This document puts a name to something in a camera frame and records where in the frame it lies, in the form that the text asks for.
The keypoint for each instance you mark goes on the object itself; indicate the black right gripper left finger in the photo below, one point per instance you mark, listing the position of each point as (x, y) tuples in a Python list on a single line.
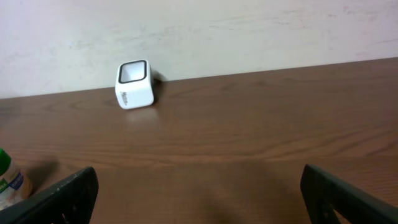
[(70, 200)]

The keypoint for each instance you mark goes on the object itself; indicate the green lid white jar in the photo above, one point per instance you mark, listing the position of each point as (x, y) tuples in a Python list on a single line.
[(15, 185)]

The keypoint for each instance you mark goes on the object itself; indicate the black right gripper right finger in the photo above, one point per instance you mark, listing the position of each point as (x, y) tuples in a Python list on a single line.
[(326, 195)]

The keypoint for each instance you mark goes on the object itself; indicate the white barcode scanner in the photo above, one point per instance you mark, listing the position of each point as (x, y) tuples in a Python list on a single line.
[(133, 86)]

